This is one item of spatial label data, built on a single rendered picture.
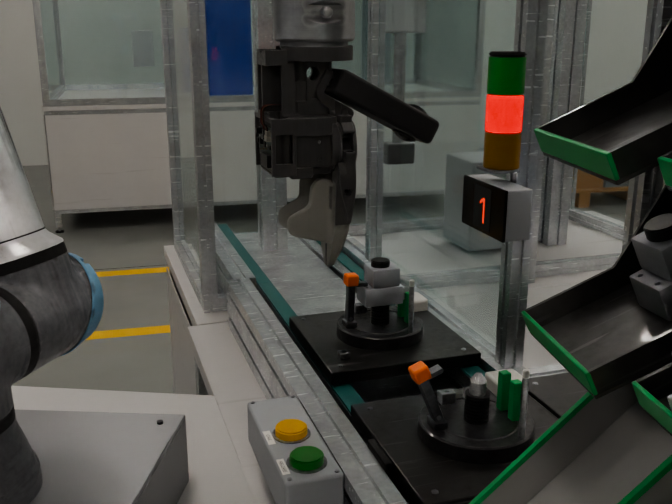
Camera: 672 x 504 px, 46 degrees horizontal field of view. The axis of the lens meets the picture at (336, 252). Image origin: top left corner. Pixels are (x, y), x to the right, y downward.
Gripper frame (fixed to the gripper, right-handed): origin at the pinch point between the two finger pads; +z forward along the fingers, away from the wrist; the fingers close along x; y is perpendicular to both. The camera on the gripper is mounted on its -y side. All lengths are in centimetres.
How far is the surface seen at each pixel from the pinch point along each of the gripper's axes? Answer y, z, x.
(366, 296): -16.9, 18.9, -36.9
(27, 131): 76, 87, -817
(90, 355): 28, 123, -278
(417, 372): -11.1, 16.5, -4.1
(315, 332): -10, 26, -43
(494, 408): -23.0, 24.3, -6.8
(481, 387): -19.5, 19.6, -4.0
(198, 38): 0, -19, -87
